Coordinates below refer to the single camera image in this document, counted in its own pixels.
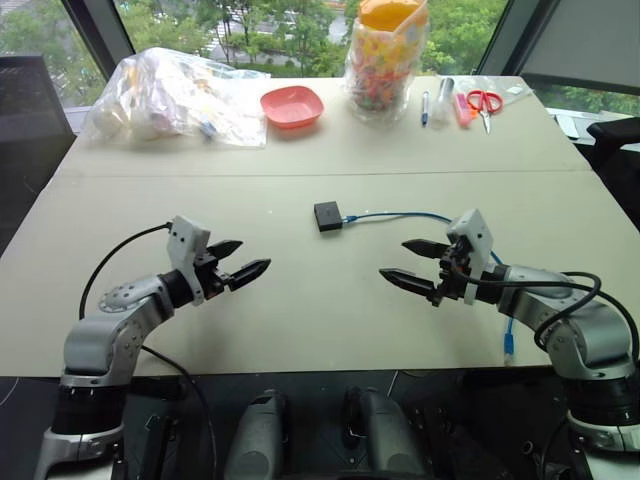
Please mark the pink plastic bowl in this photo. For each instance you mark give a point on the pink plastic bowl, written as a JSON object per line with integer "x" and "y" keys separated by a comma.
{"x": 291, "y": 106}

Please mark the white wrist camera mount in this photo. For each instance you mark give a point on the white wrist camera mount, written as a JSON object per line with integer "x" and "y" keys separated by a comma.
{"x": 187, "y": 240}
{"x": 472, "y": 225}

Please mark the clear plastic bag of items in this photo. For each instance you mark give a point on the clear plastic bag of items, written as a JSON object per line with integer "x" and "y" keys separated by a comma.
{"x": 165, "y": 95}

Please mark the clear jar with orange lid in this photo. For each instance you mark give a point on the clear jar with orange lid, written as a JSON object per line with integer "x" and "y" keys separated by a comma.
{"x": 382, "y": 65}

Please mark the grey roller blind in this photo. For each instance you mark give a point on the grey roller blind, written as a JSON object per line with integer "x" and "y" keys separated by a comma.
{"x": 590, "y": 40}

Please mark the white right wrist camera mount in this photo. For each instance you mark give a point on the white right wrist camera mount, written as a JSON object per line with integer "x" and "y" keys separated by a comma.
{"x": 472, "y": 225}

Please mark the small black box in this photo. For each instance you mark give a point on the small black box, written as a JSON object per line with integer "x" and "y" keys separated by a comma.
{"x": 327, "y": 216}

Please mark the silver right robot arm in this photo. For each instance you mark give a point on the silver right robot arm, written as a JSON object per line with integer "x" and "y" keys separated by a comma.
{"x": 590, "y": 340}

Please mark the small clear plastic bag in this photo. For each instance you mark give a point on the small clear plastic bag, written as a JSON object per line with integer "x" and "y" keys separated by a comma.
{"x": 515, "y": 91}

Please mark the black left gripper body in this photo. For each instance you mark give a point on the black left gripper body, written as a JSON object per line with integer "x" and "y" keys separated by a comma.
{"x": 216, "y": 280}

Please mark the pink highlighter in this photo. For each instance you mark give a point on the pink highlighter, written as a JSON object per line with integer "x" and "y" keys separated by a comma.
{"x": 462, "y": 110}

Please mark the clear plastic tube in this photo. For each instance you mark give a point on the clear plastic tube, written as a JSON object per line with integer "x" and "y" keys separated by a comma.
{"x": 442, "y": 100}

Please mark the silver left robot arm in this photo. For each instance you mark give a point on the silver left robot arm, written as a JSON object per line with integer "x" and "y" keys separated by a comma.
{"x": 95, "y": 335}

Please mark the black mesh office chair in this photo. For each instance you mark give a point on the black mesh office chair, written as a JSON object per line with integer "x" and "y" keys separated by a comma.
{"x": 25, "y": 125}

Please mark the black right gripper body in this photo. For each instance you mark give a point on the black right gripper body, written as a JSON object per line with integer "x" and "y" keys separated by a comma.
{"x": 452, "y": 272}

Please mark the blue pen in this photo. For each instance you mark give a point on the blue pen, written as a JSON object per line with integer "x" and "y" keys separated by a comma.
{"x": 425, "y": 107}

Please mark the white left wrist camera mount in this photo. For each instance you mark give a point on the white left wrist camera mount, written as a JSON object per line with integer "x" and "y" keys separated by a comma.
{"x": 187, "y": 240}

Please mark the dark grey rounded shape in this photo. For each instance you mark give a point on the dark grey rounded shape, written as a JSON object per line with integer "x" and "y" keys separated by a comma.
{"x": 387, "y": 435}
{"x": 260, "y": 435}

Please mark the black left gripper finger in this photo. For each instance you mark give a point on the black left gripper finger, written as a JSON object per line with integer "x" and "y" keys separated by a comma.
{"x": 250, "y": 272}
{"x": 227, "y": 247}

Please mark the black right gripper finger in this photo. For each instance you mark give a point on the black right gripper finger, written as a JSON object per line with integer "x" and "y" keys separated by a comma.
{"x": 407, "y": 281}
{"x": 422, "y": 248}

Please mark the black window frame post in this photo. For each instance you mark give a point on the black window frame post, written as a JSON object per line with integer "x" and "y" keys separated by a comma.
{"x": 515, "y": 30}
{"x": 97, "y": 25}

